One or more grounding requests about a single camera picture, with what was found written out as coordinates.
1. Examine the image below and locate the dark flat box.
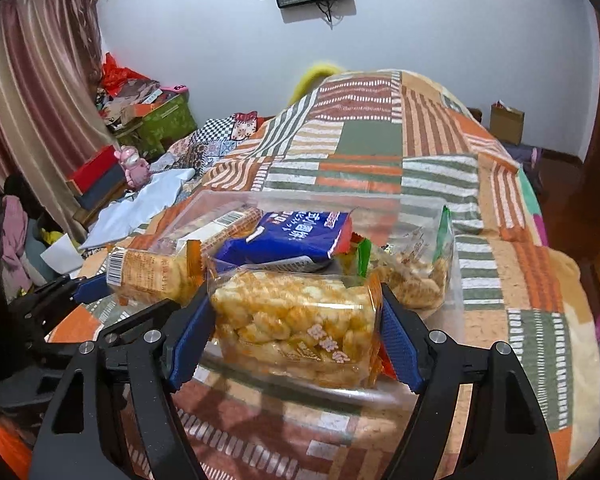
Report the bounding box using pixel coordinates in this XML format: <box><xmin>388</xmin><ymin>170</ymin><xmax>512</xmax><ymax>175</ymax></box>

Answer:
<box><xmin>72</xmin><ymin>165</ymin><xmax>131</xmax><ymax>211</ymax></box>

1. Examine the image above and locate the green patterned box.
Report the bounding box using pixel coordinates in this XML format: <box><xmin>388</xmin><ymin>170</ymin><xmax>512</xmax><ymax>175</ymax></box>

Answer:
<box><xmin>115</xmin><ymin>92</ymin><xmax>198</xmax><ymax>161</ymax></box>

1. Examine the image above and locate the pile of colourful clothes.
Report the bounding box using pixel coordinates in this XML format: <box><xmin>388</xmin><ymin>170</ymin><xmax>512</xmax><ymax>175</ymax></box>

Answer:
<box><xmin>95</xmin><ymin>52</ymin><xmax>191</xmax><ymax>131</ymax></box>

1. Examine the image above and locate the red and green snack packet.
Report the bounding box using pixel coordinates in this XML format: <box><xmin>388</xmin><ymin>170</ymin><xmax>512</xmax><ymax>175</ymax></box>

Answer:
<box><xmin>337</xmin><ymin>232</ymin><xmax>373</xmax><ymax>278</ymax></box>

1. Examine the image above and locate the brown cardboard box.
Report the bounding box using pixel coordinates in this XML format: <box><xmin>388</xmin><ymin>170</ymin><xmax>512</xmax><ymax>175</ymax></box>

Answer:
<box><xmin>489</xmin><ymin>101</ymin><xmax>525</xmax><ymax>145</ymax></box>

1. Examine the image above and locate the striped brown curtain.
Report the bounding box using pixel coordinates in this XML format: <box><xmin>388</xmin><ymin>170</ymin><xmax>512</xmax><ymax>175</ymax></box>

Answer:
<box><xmin>0</xmin><ymin>0</ymin><xmax>106</xmax><ymax>241</ymax></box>

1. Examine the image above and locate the white cloth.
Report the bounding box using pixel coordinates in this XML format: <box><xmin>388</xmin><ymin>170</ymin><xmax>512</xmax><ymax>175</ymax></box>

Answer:
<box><xmin>80</xmin><ymin>166</ymin><xmax>196</xmax><ymax>251</ymax></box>

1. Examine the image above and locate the orange round cracker packet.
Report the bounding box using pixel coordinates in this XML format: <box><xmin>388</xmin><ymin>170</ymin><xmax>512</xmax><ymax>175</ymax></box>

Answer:
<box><xmin>105</xmin><ymin>246</ymin><xmax>203</xmax><ymax>307</ymax></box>

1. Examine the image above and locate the blue snack packet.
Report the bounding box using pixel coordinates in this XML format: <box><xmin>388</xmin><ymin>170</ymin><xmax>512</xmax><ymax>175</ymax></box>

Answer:
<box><xmin>214</xmin><ymin>209</ymin><xmax>355</xmax><ymax>273</ymax></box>

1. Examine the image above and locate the checkered patchwork quilt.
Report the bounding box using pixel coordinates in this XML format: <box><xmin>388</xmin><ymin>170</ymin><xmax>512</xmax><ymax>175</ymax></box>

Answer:
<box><xmin>165</xmin><ymin>112</ymin><xmax>276</xmax><ymax>171</ymax></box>

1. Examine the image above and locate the red plastic bag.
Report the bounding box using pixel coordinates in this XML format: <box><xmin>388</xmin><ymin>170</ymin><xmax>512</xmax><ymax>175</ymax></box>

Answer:
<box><xmin>101</xmin><ymin>52</ymin><xmax>146</xmax><ymax>96</ymax></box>

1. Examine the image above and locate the long biscuit packet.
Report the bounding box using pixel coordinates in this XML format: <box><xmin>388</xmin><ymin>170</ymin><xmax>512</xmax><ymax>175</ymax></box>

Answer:
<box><xmin>175</xmin><ymin>207</ymin><xmax>263</xmax><ymax>256</ymax></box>

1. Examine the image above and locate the black monitor cable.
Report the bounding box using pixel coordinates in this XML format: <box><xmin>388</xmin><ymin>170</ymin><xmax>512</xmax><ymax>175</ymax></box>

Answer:
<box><xmin>314</xmin><ymin>2</ymin><xmax>347</xmax><ymax>30</ymax></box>

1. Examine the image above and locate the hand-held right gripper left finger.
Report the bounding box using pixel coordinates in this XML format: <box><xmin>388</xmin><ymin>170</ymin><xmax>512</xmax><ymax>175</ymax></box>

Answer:
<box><xmin>27</xmin><ymin>287</ymin><xmax>216</xmax><ymax>480</ymax></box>

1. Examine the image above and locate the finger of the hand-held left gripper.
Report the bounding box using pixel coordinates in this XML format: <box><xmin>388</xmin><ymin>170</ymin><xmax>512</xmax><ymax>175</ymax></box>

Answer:
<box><xmin>7</xmin><ymin>274</ymin><xmax>112</xmax><ymax>313</ymax></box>
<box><xmin>97</xmin><ymin>299</ymin><xmax>181</xmax><ymax>346</ymax></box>

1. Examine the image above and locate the white paper sheet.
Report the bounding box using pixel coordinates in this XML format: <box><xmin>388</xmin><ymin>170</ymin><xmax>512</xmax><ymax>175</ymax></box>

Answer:
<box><xmin>40</xmin><ymin>235</ymin><xmax>81</xmax><ymax>276</ymax></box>

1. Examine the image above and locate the pink garment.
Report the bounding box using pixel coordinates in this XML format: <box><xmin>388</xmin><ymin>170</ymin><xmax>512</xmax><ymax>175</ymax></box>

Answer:
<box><xmin>2</xmin><ymin>195</ymin><xmax>33</xmax><ymax>296</ymax></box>

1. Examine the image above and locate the green-topped clear snack bag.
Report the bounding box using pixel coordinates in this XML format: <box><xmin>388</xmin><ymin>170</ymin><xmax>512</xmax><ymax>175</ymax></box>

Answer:
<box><xmin>370</xmin><ymin>205</ymin><xmax>456</xmax><ymax>311</ymax></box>

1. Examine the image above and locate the clear plastic storage container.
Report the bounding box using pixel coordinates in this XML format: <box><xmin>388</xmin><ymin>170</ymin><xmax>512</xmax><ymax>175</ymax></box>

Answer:
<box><xmin>150</xmin><ymin>187</ymin><xmax>463</xmax><ymax>406</ymax></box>

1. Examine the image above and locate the yellow curved cushion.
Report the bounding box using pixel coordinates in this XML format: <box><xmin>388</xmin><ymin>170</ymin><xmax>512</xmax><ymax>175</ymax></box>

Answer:
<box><xmin>287</xmin><ymin>60</ymin><xmax>348</xmax><ymax>106</ymax></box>

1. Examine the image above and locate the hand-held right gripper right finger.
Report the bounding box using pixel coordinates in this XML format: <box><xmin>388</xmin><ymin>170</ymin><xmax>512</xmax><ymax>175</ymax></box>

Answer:
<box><xmin>380</xmin><ymin>282</ymin><xmax>553</xmax><ymax>480</ymax></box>

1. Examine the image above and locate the red flat box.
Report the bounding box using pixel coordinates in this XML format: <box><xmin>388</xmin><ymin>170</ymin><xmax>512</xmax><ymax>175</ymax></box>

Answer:
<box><xmin>66</xmin><ymin>146</ymin><xmax>123</xmax><ymax>193</ymax></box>

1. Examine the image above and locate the clear rice cracker packet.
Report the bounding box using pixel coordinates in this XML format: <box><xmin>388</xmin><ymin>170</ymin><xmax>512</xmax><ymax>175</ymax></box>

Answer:
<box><xmin>207</xmin><ymin>265</ymin><xmax>386</xmax><ymax>391</ymax></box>

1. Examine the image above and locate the pink plush toy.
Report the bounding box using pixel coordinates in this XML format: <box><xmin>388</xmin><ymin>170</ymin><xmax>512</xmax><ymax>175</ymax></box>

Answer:
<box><xmin>117</xmin><ymin>145</ymin><xmax>152</xmax><ymax>191</ymax></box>

